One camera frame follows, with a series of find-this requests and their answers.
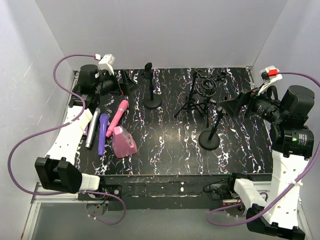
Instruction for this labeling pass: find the black round-base stand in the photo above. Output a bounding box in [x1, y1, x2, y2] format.
[198, 106, 226, 151]
[143, 62, 162, 110]

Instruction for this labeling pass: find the purple smooth microphone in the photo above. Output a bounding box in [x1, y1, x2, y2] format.
[98, 113, 109, 156]

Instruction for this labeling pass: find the silver microphone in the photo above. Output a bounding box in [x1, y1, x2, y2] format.
[85, 107, 101, 149]

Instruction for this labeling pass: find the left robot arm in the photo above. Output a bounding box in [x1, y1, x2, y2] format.
[35, 63, 137, 194]

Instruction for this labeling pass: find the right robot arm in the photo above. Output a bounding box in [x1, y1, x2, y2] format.
[220, 85, 315, 240]

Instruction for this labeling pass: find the pink microphone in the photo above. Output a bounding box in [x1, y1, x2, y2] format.
[105, 99, 129, 138]

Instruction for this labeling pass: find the pink microphone holder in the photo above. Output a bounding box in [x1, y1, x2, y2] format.
[112, 125, 138, 159]

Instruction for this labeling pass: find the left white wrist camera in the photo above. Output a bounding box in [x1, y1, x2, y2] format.
[98, 54, 116, 76]

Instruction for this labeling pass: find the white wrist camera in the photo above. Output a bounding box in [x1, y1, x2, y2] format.
[98, 54, 116, 76]
[257, 65, 283, 96]

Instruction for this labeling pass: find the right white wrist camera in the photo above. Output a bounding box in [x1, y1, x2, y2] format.
[257, 65, 283, 96]

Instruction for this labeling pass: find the black tripod shock-mount stand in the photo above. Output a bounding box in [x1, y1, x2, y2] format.
[173, 68, 227, 128]

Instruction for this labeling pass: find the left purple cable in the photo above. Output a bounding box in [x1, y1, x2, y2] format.
[7, 53, 127, 225]

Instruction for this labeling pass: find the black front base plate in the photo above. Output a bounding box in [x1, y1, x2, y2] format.
[77, 173, 273, 211]

